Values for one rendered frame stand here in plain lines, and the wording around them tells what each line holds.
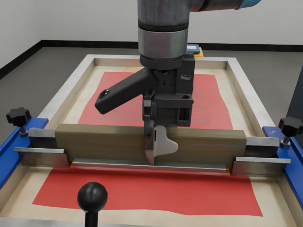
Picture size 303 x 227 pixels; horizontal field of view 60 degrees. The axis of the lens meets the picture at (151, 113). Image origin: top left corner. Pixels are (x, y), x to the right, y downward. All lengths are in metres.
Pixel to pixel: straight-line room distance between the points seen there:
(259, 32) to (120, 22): 2.10
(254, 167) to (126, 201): 0.24
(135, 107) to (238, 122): 0.29
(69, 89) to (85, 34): 3.61
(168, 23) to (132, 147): 0.24
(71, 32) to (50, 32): 0.34
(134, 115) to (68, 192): 0.29
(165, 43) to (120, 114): 0.40
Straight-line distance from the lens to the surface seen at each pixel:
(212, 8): 0.42
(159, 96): 0.42
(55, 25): 4.54
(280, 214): 0.54
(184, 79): 0.42
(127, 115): 0.73
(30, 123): 0.68
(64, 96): 0.79
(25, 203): 0.55
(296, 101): 1.07
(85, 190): 0.25
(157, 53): 0.38
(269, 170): 0.55
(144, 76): 0.41
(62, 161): 0.55
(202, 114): 0.75
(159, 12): 0.37
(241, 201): 0.53
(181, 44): 0.39
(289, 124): 0.57
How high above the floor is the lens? 1.35
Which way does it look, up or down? 32 degrees down
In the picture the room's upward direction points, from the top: straight up
